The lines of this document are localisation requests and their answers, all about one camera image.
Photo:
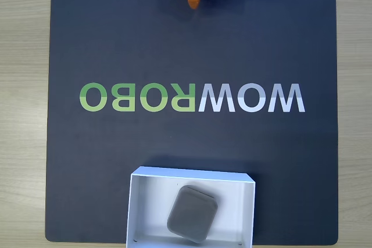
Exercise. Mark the white cardboard box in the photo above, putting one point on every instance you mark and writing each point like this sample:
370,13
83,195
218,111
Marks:
148,201

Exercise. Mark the grey rounded square case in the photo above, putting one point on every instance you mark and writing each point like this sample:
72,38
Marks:
191,214

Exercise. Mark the dark mat with WOWROBO print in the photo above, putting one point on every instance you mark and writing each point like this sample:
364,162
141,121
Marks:
87,41

